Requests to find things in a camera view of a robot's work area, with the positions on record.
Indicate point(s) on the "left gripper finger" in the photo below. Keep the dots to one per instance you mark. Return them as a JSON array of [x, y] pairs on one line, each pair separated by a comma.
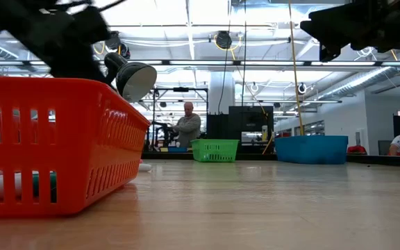
[[75, 69]]

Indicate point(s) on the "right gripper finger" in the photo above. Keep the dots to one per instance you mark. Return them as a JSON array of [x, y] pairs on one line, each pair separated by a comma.
[[332, 31]]

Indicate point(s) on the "black background robot arm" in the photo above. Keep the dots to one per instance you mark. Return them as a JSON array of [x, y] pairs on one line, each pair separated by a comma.
[[165, 130]]

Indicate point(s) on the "black desk lamp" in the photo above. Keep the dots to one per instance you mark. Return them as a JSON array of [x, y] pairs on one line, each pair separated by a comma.
[[137, 81]]

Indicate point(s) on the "red plastic slotted basket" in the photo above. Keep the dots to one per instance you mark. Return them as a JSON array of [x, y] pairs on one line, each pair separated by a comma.
[[64, 146]]

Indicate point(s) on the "blue plastic bin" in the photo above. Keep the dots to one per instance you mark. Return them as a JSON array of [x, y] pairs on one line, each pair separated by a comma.
[[311, 149]]

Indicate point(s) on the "plain white marker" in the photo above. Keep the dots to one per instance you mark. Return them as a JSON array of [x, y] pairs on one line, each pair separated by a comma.
[[145, 167]]

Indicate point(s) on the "red object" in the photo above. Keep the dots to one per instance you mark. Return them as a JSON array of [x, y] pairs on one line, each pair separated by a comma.
[[356, 150]]

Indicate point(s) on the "black cabinet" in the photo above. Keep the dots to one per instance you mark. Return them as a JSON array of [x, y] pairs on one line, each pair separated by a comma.
[[248, 119]]

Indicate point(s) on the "yellow bottle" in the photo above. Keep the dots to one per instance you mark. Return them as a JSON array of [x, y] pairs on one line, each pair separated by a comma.
[[264, 133]]

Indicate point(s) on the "green plastic slotted basket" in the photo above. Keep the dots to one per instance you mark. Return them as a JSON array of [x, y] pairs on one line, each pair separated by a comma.
[[214, 150]]

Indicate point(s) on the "black metal frame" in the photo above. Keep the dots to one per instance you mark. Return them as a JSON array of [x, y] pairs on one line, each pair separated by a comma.
[[181, 89]]

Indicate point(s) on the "black table edge rail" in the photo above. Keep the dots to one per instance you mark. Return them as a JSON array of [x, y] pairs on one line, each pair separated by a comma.
[[377, 160]]

